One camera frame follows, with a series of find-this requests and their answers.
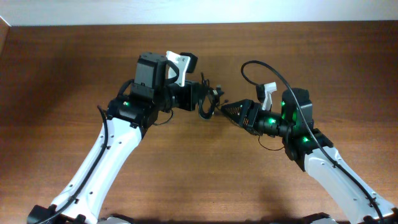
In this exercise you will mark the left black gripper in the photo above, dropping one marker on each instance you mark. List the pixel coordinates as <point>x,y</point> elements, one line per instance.
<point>191,96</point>

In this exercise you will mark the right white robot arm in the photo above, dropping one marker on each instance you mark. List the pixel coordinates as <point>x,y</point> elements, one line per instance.
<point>314,153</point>

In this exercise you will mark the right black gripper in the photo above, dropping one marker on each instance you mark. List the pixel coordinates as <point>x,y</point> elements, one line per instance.
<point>249,108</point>

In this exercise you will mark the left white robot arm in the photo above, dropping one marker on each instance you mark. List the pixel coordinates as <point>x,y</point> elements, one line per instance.
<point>159,85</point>

